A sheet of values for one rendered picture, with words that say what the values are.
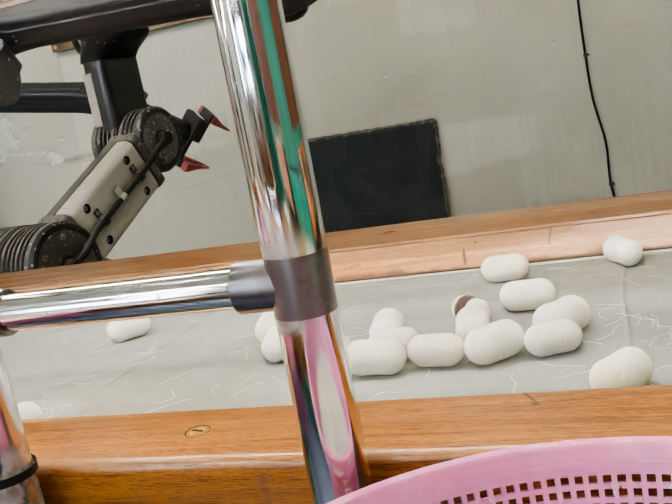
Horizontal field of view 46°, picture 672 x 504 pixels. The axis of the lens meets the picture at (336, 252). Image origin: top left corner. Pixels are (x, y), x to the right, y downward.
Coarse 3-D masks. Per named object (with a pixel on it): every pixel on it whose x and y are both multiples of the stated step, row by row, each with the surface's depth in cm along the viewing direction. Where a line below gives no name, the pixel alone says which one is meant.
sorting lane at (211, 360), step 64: (192, 320) 65; (256, 320) 61; (448, 320) 53; (640, 320) 46; (64, 384) 54; (128, 384) 52; (192, 384) 50; (256, 384) 48; (384, 384) 44; (448, 384) 42; (512, 384) 41; (576, 384) 39
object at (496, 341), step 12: (492, 324) 44; (504, 324) 44; (516, 324) 44; (468, 336) 44; (480, 336) 43; (492, 336) 43; (504, 336) 43; (516, 336) 44; (468, 348) 43; (480, 348) 43; (492, 348) 43; (504, 348) 43; (516, 348) 44; (480, 360) 43; (492, 360) 43
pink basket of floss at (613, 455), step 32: (512, 448) 28; (544, 448) 28; (576, 448) 27; (608, 448) 27; (640, 448) 27; (384, 480) 27; (416, 480) 27; (448, 480) 27; (480, 480) 28; (512, 480) 28; (544, 480) 27
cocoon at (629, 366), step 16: (624, 352) 37; (640, 352) 37; (592, 368) 37; (608, 368) 36; (624, 368) 36; (640, 368) 36; (592, 384) 36; (608, 384) 36; (624, 384) 36; (640, 384) 37
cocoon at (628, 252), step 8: (608, 240) 59; (616, 240) 58; (624, 240) 57; (632, 240) 57; (608, 248) 58; (616, 248) 57; (624, 248) 57; (632, 248) 56; (640, 248) 57; (608, 256) 58; (616, 256) 57; (624, 256) 57; (632, 256) 56; (640, 256) 57; (624, 264) 57; (632, 264) 57
